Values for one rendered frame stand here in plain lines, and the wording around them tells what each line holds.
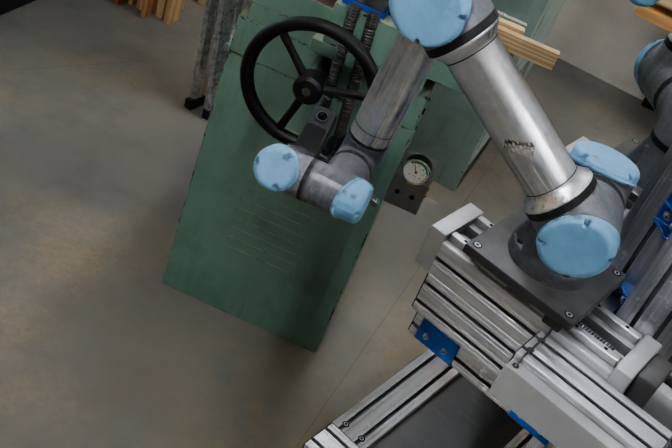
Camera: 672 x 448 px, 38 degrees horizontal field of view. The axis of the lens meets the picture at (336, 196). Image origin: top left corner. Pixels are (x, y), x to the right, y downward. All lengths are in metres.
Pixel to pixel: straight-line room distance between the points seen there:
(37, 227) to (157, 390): 0.59
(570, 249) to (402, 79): 0.38
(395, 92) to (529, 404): 0.55
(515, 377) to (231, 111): 0.95
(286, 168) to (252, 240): 0.83
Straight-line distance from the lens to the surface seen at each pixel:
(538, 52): 2.17
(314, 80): 1.90
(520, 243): 1.71
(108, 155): 2.96
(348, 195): 1.58
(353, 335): 2.64
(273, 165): 1.58
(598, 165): 1.58
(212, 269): 2.49
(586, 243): 1.48
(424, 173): 2.09
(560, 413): 1.63
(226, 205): 2.36
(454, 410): 2.28
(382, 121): 1.64
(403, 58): 1.58
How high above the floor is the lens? 1.76
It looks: 35 degrees down
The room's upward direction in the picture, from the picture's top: 22 degrees clockwise
